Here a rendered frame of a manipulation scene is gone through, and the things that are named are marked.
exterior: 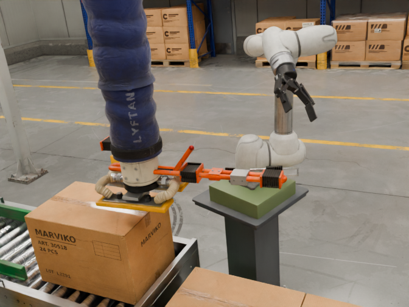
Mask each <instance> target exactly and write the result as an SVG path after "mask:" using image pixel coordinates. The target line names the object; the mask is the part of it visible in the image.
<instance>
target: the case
mask: <svg viewBox="0 0 409 307"><path fill-rule="evenodd" d="M95 185H96V184H92V183H84V182H74V183H72V184H71V185H69V186H68V187H66V188H65V189H64V190H62V191H60V192H59V193H58V194H56V195H55V196H53V197H52V198H50V199H49V200H47V201H46V202H44V203H43V204H42V205H40V206H39V207H37V208H36V209H34V210H33V211H31V212H30V213H29V214H27V215H25V216H24V218H25V221H26V225H27V229H28V231H29V236H30V240H31V242H32V246H33V250H34V253H35V257H36V259H37V263H38V267H39V270H40V274H41V278H42V280H43V281H46V282H49V283H53V284H57V285H60V286H65V287H67V288H72V289H76V290H79V291H83V292H87V293H90V294H95V295H99V296H102V297H106V298H110V299H113V300H117V301H120V302H125V303H129V304H132V305H136V304H137V302H138V301H140V299H141V298H142V297H143V296H144V294H145V293H146V292H147V291H148V290H149V289H150V288H151V286H152V285H153V284H154V282H155V281H156V280H157V279H158V278H159V277H160V276H161V274H162V273H163V272H164V271H165V270H166V269H167V268H168V266H169V265H170V264H171V262H172V261H173V260H174V259H175V250H174V245H173V236H172V228H171V223H170V214H169V209H168V210H167V211H166V212H165V213H156V212H149V211H139V210H128V209H122V208H111V207H104V206H96V202H97V201H98V200H99V199H100V198H101V197H102V196H103V195H101V194H98V193H97V191H96V190H95Z"/></svg>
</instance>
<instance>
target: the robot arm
mask: <svg viewBox="0 0 409 307"><path fill-rule="evenodd" d="M336 43H337V32H336V30H335V29H334V28H333V27H332V26H328V25H319V26H309V27H305V28H302V29H300V30H298V31H292V30H282V29H280V28H278V27H275V26H273V27H269V28H268V29H266V30H265V31H264V33H260V34H257V35H251V36H249V37H247V38H246V40H245V41H244V44H243V48H244V51H245V53H246V54H247V55H249V56H250V57H261V58H266V59H267V61H268V62H269V63H270V66H271V68H272V71H273V74H274V75H275V77H274V131H273V132H272V133H271V135H270V139H269V141H267V142H265V141H262V138H260V137H259V136H257V135H253V134H249V135H244V136H243V137H241V139H239V142H238V143H237V147H236V153H235V165H236V169H244V170H250V169H258V168H266V166H282V167H283V168H287V167H291V166H295V165H297V164H300V163H301V162H302V161H303V160H304V159H305V157H306V147H305V145H304V143H303V142H302V141H301V140H300V139H298V136H297V134H296V133H295V132H294V131H293V94H295V95H297V96H298V97H299V99H300V100H301V101H302V102H303V104H304V105H305V109H306V112H307V115H308V117H309V120H310V122H312V121H314V120H315V119H316V118H317V116H316V113H315V110H314V108H313V105H315V102H314V101H313V99H312V98H311V97H310V95H309V93H308V92H307V91H306V89H305V88H304V85H303V84H302V83H300V84H298V82H297V81H296V78H297V73H296V70H295V68H296V63H297V61H298V59H299V57H306V56H311V55H317V54H321V53H323V52H327V51H329V50H331V49H332V48H333V47H335V45H336ZM295 90H297V91H296V92H295ZM262 171H263V170H261V171H251V170H250V172H262ZM259 185H260V182H248V184H247V185H246V186H243V185H240V186H243V187H246V188H248V189H250V190H255V189H256V188H257V187H258V186H259Z"/></svg>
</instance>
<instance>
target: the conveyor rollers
mask: <svg viewBox="0 0 409 307"><path fill-rule="evenodd" d="M22 253H23V254H22ZM34 255H35V253H34V250H33V246H32V242H31V240H30V236H29V231H28V229H27V225H26V222H22V221H18V220H14V219H9V218H6V217H1V216H0V259H3V260H6V261H10V262H11V261H12V260H13V261H12V263H16V264H20V265H22V264H23V263H24V264H23V265H22V266H25V268H26V272H27V273H28V271H30V270H31V269H32V268H34V267H35V266H36V265H37V264H38V263H37V259H36V257H35V256H34ZM33 256H34V257H33ZM15 258H16V259H15ZM30 258H31V259H30ZM28 259H29V260H28ZM27 260H28V261H27ZM26 261H27V262H26ZM25 262H26V263H25ZM39 275H41V274H40V270H39V267H38V266H37V267H35V268H34V269H32V270H31V271H30V272H29V273H28V274H27V276H28V279H27V280H26V281H21V280H19V281H17V279H15V278H12V277H6V276H5V275H2V274H0V278H2V279H4V278H5V277H6V278H5V279H4V280H7V281H11V282H16V281H17V282H16V283H17V284H20V285H23V286H27V285H28V284H30V283H31V282H32V281H33V280H34V279H36V278H37V277H38V276H39ZM46 283H47V282H46V281H43V280H42V278H41V276H40V277H39V278H38V279H37V280H35V281H34V282H33V283H32V284H31V285H30V286H28V287H29V288H32V289H36V290H39V289H40V288H42V287H43V286H44V285H45V284H46ZM59 287H60V285H57V284H53V283H49V284H48V285H47V286H45V287H44V288H43V289H42V290H41V292H45V293H48V294H51V293H53V292H54V291H55V290H56V289H57V288H59ZM72 290H73V289H72V288H67V287H65V286H63V287H62V288H60V289H59V290H58V291H57V292H56V293H55V294H54V296H57V297H61V298H65V297H66V296H67V295H68V294H69V293H70V292H71V291H72ZM86 294H87V292H83V291H79V290H76V291H75V292H74V293H73V294H72V295H71V296H70V297H68V298H67V300H70V301H72V302H76V303H77V302H78V301H79V300H81V299H82V298H83V297H84V296H85V295H86ZM99 298H101V296H99V295H95V294H89V296H87V298H85V299H84V301H82V302H81V304H82V305H85V306H89V307H92V306H93V304H95V302H96V301H98V299H99ZM115 301H116V300H113V299H110V298H106V297H105V298H104V299H103V300H102V301H101V302H100V303H99V304H98V305H97V306H96V307H110V306H111V305H112V304H113V303H114V302H115ZM130 305H131V304H129V303H125V302H119V303H118V304H117V305H116V307H129V306H130Z"/></svg>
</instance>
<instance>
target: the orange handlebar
mask: <svg viewBox="0 0 409 307"><path fill-rule="evenodd" d="M108 168H109V170H111V171H119V172H121V166H120V163H112V164H110V165H109V167H108ZM158 168H164V169H174V166H158ZM153 173H154V174H158V175H174V176H180V173H179V171H168V170H159V169H155V170H154V171H153ZM231 173H232V171H227V170H223V168H212V169H202V173H201V172H200V173H199V175H198V176H199V178H208V179H209V180H215V181H220V180H221V179H222V180H230V174H231ZM260 175H261V172H249V176H247V177H246V181H247V182H260ZM286 181H287V177H286V176H285V175H283V177H282V180H281V183H285V182H286Z"/></svg>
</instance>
